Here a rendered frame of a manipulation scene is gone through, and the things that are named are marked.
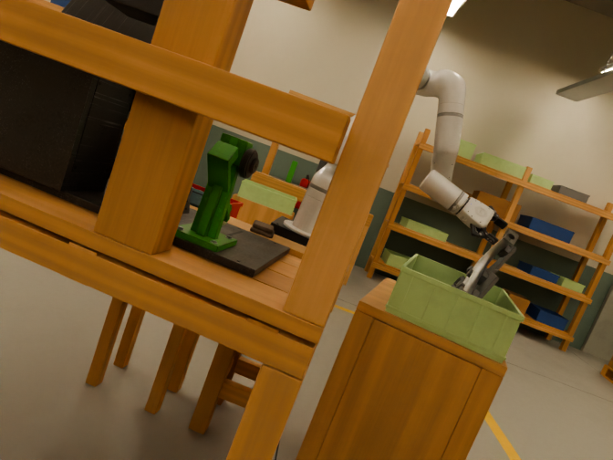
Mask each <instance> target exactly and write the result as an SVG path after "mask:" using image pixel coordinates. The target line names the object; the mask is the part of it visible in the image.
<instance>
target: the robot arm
mask: <svg viewBox="0 0 613 460"><path fill-rule="evenodd" d="M416 94H417V95H420V96H423V97H436V98H438V99H439V104H438V112H437V120H436V129H435V138H434V148H433V154H432V159H431V172H430V173H429V174H428V175H427V176H426V177H425V179H424V180H423V181H422V182H421V185H420V189H421V190H422V191H424V192H425V193H426V194H427V195H429V197H430V198H431V199H432V200H433V201H434V202H437V203H439V204H441V205H442V206H443V207H445V208H446V209H447V210H448V211H450V212H451V213H452V214H454V213H455V212H456V213H455V214H457V217H458V218H459V219H460V220H461V221H462V222H463V223H465V224H466V225H467V226H468V227H469V228H471V235H472V236H475V237H478V238H482V239H485V240H487V241H488V242H489V243H491V244H492V245H494V244H495V243H497V242H498V241H499V239H498V238H497V237H495V236H494V235H492V234H491V233H489V234H488V232H487V231H486V229H485V227H486V226H487V225H488V224H489V222H490V221H494V223H495V224H496V225H497V226H499V227H500V228H501V229H504V228H505V227H507V226H508V223H506V222H505V221H504V220H503V219H502V218H500V217H499V214H497V213H496V211H495V210H494V208H493V207H492V206H491V205H490V206H487V205H485V204H483V203H481V202H480V201H478V200H476V199H474V198H472V197H471V198H470V197H469V198H467V197H468V196H469V195H468V194H467V193H465V192H464V191H463V190H461V189H460V188H459V187H457V186H456V185H455V184H453V183H452V173H453V169H454V164H455V161H456V158H457V154H458V151H459V147H460V141H461V135H462V121H463V113H464V104H465V96H466V84H465V81H464V79H463V78H462V77H461V76H460V75H459V74H457V73H455V72H453V71H451V70H448V69H441V70H438V71H434V70H430V69H427V68H426V70H425V72H424V75H423V77H422V80H421V84H420V85H419V88H418V90H417V93H416ZM355 117H356V115H354V116H353V117H351V118H350V124H349V125H348V130H347V132H346V135H345V138H344V140H343V142H342V144H341V147H340V150H339V152H338V157H337V158H336V161H335V163H334V164H331V163H329V162H328V163H327V164H326V165H325V166H324V167H323V168H322V169H320V170H319V171H317V172H316V173H315V174H314V176H313V178H312V180H311V182H310V184H309V186H308V188H307V190H306V194H305V196H304V198H303V201H302V203H301V205H300V207H299V209H298V211H297V213H296V217H295V219H294V221H289V220H285V221H284V225H285V226H286V227H287V228H289V229H290V230H292V231H294V232H296V233H298V234H300V235H302V236H304V237H307V238H309V237H310V236H311V233H312V230H313V228H314V225H315V222H316V220H317V217H318V214H319V211H320V209H321V206H322V203H323V202H324V199H325V196H326V194H327V189H328V187H329V185H330V182H331V180H332V177H333V175H334V172H335V170H336V168H337V165H338V161H339V158H340V155H341V153H342V151H343V148H344V146H345V143H346V140H347V138H348V135H349V132H350V129H351V127H352V124H353V121H354V119H355ZM482 231H483V232H482Z"/></svg>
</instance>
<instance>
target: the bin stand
mask: <svg viewBox="0 0 613 460"><path fill-rule="evenodd" d="M127 305H128V303H126V302H124V301H121V300H119V299H117V298H114V297H112V300H111V303H110V306H109V311H108V314H107V317H106V319H105V322H104V326H103V329H102V331H101V334H100V337H99V342H98V345H97V348H96V351H95V354H94V357H93V360H92V362H91V365H90V368H89V372H88V377H87V379H86V383H88V384H90V385H92V386H94V387H96V386H98V385H99V384H101V383H102V381H103V378H104V375H105V372H106V369H107V367H108V364H109V359H110V356H111V353H112V350H113V347H114V344H115V341H116V338H117V336H118V333H119V328H120V325H121V322H122V320H123V317H124V314H125V310H126V307H127ZM144 314H145V310H142V309H140V308H136V307H134V306H132V308H131V311H130V315H129V318H128V321H127V324H126V327H125V330H124V332H123V335H122V338H121V341H120V345H119V349H118V352H117V355H116V358H115V360H114V363H113V364H114V365H116V366H118V367H120V368H124V367H125V366H127V365H128V364H129V360H130V355H131V353H132V350H133V347H134V344H135V341H136V339H137V336H138V333H139V330H140V325H141V323H142V320H143V317H144ZM199 336H200V335H199V334H197V333H194V332H192V331H190V330H188V329H185V328H183V327H180V326H178V325H176V324H173V327H172V330H171V334H170V337H169V339H168V342H167V345H166V348H165V351H164V353H163V356H162V359H161V364H160V366H159V369H158V371H157V374H156V377H155V380H154V383H153V385H152V388H151V393H150V396H149V398H148V401H147V403H146V406H145V409H144V410H145V411H147V412H149V413H152V414H155V413H156V412H158V411H159V410H160V408H161V405H162V402H163V399H164V396H165V393H166V392H167V389H168V390H170V391H172V392H177V391H179V390H180V388H181V387H182V383H183V381H184V378H185V375H186V372H187V370H188V367H189V365H190V362H191V359H192V355H193V352H194V350H195V347H196V344H197V341H198V339H199Z"/></svg>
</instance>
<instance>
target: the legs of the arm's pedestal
mask: <svg viewBox="0 0 613 460"><path fill-rule="evenodd" d="M241 354H242V353H239V352H237V351H236V350H233V349H230V348H228V347H226V346H224V345H222V344H220V343H219V344H218V347H217V349H216V352H215V354H214V357H213V361H212V364H211V367H210V370H209V371H208V374H207V377H206V380H205V382H204V385H203V389H202V391H201V394H200V397H199V400H198V402H197V404H196V407H195V410H194V413H193V415H192V419H191V422H190V425H189V429H191V430H194V431H195V432H197V433H200V434H204V433H205V431H206V430H207V428H208V426H209V424H210V421H211V420H212V417H213V413H214V410H215V407H216V404H219V405H221V404H222V403H223V400H226V401H228V402H230V403H234V404H236V405H239V406H241V407H244V408H245V407H246V405H247V402H248V400H249V397H250V394H251V392H252V389H251V388H249V387H246V386H244V385H242V384H240V383H237V382H233V381H232V378H233V376H234V374H235V373H237V374H239V375H242V376H244V377H246V378H248V379H251V380H253V381H256V378H257V375H258V373H259V371H260V368H261V366H262V364H260V363H257V362H255V361H251V360H248V359H247V358H245V357H242V356H241Z"/></svg>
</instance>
